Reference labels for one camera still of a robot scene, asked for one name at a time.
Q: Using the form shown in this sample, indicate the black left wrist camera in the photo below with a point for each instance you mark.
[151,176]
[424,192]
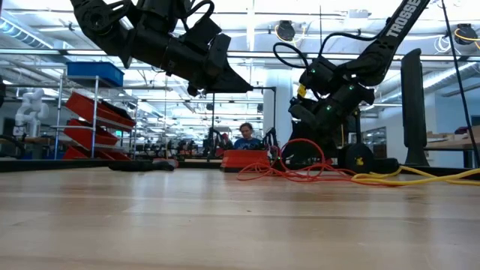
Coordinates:
[200,32]

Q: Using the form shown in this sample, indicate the black glove with red cuff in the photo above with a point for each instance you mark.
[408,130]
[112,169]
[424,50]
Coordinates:
[131,165]

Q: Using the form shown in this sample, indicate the red box with dark lid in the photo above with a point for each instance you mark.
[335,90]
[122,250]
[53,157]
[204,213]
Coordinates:
[243,159]

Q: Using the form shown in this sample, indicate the blue storage bin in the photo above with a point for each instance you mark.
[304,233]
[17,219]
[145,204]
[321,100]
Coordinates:
[95,73]

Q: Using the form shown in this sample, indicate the black pouch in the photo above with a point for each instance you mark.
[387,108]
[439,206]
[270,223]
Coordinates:
[386,166]

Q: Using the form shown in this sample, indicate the wooden workbench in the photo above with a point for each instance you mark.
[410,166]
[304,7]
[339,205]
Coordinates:
[450,144]

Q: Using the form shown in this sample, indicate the metal rack with red bins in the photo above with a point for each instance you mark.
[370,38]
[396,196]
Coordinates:
[112,117]

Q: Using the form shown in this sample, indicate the black monitor on stand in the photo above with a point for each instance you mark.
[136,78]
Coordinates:
[354,127]

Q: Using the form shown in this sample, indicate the white building column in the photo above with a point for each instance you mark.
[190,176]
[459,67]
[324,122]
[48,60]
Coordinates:
[278,112]

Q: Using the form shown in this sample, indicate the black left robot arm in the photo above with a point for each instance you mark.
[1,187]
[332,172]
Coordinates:
[101,18]

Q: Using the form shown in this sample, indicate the long ceiling light strip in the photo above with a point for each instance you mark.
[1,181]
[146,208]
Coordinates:
[262,55]

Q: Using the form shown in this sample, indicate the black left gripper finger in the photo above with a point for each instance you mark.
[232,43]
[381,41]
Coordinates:
[228,82]

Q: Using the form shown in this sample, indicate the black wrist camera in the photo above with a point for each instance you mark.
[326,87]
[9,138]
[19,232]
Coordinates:
[200,32]
[302,114]

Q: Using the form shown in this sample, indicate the yellow tape band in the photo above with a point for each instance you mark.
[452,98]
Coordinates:
[302,90]

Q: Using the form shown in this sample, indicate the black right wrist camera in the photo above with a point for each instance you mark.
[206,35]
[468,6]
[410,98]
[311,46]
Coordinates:
[302,114]

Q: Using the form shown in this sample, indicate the person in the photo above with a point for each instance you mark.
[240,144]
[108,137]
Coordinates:
[246,142]

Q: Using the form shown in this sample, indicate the black background robot arm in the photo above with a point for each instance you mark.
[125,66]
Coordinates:
[272,138]

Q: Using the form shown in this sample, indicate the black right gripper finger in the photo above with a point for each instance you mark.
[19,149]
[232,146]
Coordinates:
[307,135]

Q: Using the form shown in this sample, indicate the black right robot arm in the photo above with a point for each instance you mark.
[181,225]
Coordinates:
[390,37]

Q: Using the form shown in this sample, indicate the black gantry frame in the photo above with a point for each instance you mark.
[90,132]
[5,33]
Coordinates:
[213,112]

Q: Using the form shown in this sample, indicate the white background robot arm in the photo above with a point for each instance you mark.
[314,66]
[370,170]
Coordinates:
[32,112]

